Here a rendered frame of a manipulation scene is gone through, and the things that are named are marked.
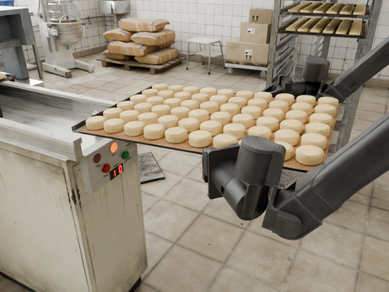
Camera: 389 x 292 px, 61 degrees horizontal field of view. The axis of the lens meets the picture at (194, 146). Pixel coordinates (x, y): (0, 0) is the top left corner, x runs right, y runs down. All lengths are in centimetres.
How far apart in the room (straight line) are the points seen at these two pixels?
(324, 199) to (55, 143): 77
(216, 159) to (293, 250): 140
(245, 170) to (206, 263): 133
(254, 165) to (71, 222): 79
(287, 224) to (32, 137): 82
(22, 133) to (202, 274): 108
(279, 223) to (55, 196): 81
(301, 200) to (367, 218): 181
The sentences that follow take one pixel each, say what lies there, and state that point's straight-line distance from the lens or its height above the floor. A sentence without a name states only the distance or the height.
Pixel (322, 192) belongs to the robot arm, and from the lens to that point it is 50.
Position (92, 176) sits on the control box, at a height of 76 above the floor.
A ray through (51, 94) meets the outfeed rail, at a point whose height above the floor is 89.
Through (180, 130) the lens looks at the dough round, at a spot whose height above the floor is 101.
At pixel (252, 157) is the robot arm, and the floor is 108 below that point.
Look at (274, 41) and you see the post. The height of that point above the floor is 100.
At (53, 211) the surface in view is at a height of 62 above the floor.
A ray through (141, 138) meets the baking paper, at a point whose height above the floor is 98.
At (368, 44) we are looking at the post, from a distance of 183.
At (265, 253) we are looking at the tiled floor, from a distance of 189.
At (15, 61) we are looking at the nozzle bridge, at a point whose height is 93.
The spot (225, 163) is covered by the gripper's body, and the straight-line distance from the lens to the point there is 59.
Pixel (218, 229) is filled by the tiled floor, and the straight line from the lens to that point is 199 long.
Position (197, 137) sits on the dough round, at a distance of 70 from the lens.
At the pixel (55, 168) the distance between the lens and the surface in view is 108.
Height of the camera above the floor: 132
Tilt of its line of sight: 28 degrees down
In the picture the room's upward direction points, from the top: straight up
